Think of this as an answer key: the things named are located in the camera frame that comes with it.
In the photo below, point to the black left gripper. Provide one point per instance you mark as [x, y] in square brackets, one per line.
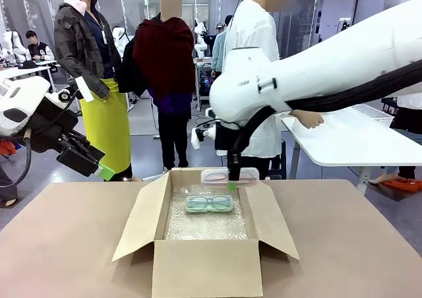
[52, 126]

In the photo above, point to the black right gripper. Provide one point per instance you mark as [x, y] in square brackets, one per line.
[224, 139]

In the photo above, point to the pink glasses case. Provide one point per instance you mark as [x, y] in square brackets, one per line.
[214, 177]

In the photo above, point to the mint green glasses case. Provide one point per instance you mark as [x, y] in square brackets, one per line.
[209, 204]

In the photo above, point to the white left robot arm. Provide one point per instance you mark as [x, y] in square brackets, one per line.
[19, 107]

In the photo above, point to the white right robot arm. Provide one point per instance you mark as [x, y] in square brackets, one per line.
[329, 57]

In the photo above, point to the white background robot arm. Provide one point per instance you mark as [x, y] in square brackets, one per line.
[119, 41]
[201, 39]
[13, 45]

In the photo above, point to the person's right hand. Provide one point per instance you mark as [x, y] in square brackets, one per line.
[310, 119]

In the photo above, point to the clear bubble wrap sheet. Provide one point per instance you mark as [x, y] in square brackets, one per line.
[206, 225]

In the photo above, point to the mannequin camouflage jacket yellow skirt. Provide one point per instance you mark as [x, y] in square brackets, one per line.
[95, 80]

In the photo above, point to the computer case with coloured lights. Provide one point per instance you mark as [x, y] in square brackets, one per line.
[206, 83]

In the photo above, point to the white desk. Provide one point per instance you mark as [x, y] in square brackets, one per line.
[36, 70]

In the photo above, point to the open brown cardboard box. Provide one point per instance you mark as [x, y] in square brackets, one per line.
[204, 271]

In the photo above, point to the black hat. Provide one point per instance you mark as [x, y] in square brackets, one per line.
[29, 64]

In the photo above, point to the white side table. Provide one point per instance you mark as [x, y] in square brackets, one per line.
[346, 139]

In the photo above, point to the seated person in varsity jacket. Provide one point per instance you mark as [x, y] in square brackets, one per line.
[39, 47]

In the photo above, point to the person in teal jacket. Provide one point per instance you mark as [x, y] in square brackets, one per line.
[218, 50]

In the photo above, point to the mannequin with dark red shawl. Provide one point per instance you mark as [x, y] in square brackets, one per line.
[168, 64]

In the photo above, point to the person in white shirt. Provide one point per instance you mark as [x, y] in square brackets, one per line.
[254, 24]

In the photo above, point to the white plastic mesh basket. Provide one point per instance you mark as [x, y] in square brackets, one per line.
[376, 115]

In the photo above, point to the black rolling cart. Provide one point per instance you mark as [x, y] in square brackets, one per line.
[389, 105]

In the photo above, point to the orange cloth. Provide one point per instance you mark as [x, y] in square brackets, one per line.
[403, 185]

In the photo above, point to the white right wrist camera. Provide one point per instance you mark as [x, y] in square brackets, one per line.
[199, 138]

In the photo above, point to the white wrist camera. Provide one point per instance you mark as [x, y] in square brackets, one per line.
[84, 88]
[199, 138]

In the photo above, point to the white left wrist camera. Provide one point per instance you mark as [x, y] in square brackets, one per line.
[84, 88]

